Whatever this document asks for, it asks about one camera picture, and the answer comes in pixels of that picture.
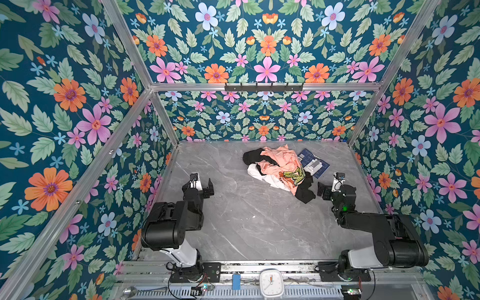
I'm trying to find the white cloth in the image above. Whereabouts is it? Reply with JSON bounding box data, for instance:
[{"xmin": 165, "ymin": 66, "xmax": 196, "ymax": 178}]
[{"xmin": 247, "ymin": 164, "xmax": 290, "ymax": 191}]

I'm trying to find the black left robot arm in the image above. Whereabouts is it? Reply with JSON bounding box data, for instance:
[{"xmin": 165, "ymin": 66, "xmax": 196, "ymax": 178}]
[{"xmin": 140, "ymin": 173, "xmax": 215, "ymax": 282}]

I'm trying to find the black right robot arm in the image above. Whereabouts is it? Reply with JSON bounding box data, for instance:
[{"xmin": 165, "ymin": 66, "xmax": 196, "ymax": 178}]
[{"xmin": 316, "ymin": 182, "xmax": 430, "ymax": 281}]

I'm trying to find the black cloth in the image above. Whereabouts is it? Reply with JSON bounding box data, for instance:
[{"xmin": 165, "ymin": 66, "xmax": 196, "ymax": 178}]
[{"xmin": 242, "ymin": 147, "xmax": 316, "ymax": 204}]

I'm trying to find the navy blue patterned cloth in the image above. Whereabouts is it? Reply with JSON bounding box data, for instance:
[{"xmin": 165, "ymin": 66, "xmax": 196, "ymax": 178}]
[{"xmin": 297, "ymin": 149, "xmax": 330, "ymax": 179}]

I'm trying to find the pink cloth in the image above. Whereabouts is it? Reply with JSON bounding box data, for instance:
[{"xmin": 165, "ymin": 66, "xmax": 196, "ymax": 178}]
[{"xmin": 258, "ymin": 145, "xmax": 306, "ymax": 195}]

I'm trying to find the blue small box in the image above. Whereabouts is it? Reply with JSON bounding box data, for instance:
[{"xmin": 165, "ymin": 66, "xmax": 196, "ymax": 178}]
[{"xmin": 232, "ymin": 274, "xmax": 241, "ymax": 291}]

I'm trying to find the white analog clock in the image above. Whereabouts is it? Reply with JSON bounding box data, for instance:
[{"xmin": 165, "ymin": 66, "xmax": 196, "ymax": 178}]
[{"xmin": 259, "ymin": 269, "xmax": 285, "ymax": 300}]

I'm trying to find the metal spoon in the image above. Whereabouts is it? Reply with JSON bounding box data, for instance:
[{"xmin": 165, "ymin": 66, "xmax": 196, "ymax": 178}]
[{"xmin": 120, "ymin": 286, "xmax": 167, "ymax": 300}]

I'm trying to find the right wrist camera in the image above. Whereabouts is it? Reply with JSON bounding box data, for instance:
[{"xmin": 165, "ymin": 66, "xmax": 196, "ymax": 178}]
[{"xmin": 332, "ymin": 172, "xmax": 345, "ymax": 192}]

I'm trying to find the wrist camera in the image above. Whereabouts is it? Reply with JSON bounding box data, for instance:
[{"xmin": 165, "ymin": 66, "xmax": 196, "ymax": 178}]
[
  {"xmin": 189, "ymin": 172, "xmax": 201, "ymax": 190},
  {"xmin": 332, "ymin": 172, "xmax": 345, "ymax": 192}
]

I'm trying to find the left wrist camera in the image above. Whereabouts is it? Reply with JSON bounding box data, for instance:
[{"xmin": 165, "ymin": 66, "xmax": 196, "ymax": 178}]
[{"xmin": 189, "ymin": 172, "xmax": 201, "ymax": 190}]

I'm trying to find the black hook rail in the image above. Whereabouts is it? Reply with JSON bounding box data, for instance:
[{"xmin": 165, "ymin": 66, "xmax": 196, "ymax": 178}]
[{"xmin": 224, "ymin": 82, "xmax": 304, "ymax": 93}]

